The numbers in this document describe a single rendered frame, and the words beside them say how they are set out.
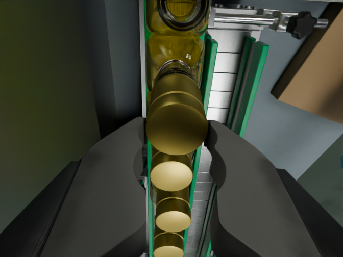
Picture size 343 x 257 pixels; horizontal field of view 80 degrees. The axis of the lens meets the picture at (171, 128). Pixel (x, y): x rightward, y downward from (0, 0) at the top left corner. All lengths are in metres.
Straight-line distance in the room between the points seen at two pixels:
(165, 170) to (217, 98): 0.31
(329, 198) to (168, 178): 2.41
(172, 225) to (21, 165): 0.14
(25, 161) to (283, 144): 0.68
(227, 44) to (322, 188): 2.08
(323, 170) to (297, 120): 1.51
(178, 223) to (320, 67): 0.50
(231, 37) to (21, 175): 0.36
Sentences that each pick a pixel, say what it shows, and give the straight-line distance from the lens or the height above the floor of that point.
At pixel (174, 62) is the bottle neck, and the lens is 0.18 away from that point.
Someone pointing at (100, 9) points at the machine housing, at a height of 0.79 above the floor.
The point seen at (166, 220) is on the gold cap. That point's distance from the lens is 0.21.
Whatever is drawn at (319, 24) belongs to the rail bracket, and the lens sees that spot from 0.38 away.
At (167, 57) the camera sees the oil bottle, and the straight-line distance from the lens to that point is 0.19.
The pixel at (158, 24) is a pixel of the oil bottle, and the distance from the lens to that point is 0.19.
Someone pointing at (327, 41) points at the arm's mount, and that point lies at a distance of 0.60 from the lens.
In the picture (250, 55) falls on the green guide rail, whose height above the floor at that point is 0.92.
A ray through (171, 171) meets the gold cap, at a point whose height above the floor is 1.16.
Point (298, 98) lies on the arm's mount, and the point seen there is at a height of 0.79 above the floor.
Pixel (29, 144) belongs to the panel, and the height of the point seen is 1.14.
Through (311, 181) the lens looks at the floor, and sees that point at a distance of 2.25.
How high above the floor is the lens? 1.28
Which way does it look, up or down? 57 degrees down
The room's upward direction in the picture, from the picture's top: 180 degrees clockwise
